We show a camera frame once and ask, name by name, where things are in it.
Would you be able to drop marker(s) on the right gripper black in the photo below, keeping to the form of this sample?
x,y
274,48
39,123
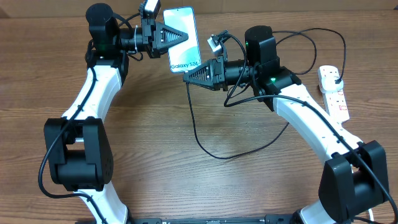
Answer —
x,y
213,74

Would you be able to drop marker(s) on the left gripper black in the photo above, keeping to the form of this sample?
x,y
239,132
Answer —
x,y
155,38

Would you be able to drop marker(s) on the Samsung Galaxy smartphone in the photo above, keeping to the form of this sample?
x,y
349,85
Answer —
x,y
184,56

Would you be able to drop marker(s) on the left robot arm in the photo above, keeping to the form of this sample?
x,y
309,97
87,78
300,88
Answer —
x,y
78,154

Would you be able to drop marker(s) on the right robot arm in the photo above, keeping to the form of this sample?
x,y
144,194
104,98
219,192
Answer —
x,y
354,177

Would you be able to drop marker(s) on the white charger plug adapter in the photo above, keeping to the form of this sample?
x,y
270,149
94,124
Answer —
x,y
330,84

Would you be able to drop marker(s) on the white power strip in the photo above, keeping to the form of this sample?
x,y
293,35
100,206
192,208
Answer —
x,y
335,103

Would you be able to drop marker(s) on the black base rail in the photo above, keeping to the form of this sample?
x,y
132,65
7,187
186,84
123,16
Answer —
x,y
214,220

